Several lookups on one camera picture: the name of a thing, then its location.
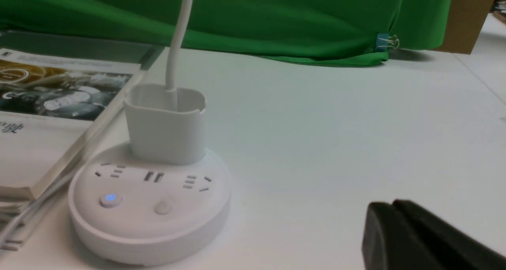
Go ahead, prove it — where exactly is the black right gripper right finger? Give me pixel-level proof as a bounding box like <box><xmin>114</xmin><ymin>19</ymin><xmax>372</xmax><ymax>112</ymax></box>
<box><xmin>393</xmin><ymin>199</ymin><xmax>506</xmax><ymax>270</ymax></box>

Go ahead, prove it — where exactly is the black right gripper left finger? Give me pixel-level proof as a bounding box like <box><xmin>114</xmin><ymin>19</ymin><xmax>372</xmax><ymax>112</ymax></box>
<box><xmin>361</xmin><ymin>202</ymin><xmax>435</xmax><ymax>270</ymax></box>

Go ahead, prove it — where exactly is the white desk lamp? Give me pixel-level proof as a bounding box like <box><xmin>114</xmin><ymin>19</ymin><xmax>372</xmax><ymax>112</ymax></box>
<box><xmin>68</xmin><ymin>0</ymin><xmax>231</xmax><ymax>266</ymax></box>

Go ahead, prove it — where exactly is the blue binder clip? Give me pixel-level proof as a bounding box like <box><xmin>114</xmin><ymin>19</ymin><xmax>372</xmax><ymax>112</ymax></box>
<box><xmin>374</xmin><ymin>34</ymin><xmax>400</xmax><ymax>52</ymax></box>

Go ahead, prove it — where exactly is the green backdrop cloth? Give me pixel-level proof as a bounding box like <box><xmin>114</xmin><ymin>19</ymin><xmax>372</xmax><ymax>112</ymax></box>
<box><xmin>1</xmin><ymin>0</ymin><xmax>451</xmax><ymax>68</ymax></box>

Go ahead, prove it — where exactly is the brown cardboard box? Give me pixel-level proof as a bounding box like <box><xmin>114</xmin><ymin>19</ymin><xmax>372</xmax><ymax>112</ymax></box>
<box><xmin>434</xmin><ymin>0</ymin><xmax>495</xmax><ymax>55</ymax></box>

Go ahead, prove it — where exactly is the top white driving book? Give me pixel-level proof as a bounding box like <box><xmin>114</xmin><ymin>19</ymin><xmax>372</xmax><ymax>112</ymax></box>
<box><xmin>0</xmin><ymin>48</ymin><xmax>144</xmax><ymax>200</ymax></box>

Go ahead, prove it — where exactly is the bottom large white book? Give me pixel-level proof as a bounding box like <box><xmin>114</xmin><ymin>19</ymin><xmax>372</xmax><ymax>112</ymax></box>
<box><xmin>1</xmin><ymin>160</ymin><xmax>85</xmax><ymax>251</ymax></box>

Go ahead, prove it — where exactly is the middle white book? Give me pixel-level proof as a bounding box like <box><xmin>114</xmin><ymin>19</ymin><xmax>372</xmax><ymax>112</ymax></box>
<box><xmin>0</xmin><ymin>197</ymin><xmax>32</xmax><ymax>214</ymax></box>

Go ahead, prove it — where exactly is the silver desk cable hatch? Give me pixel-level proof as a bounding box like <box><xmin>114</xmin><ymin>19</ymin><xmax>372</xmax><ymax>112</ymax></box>
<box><xmin>0</xmin><ymin>29</ymin><xmax>164</xmax><ymax>70</ymax></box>

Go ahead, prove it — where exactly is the white lamp power cable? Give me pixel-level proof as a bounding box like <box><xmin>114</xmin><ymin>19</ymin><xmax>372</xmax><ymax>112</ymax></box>
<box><xmin>0</xmin><ymin>171</ymin><xmax>79</xmax><ymax>250</ymax></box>

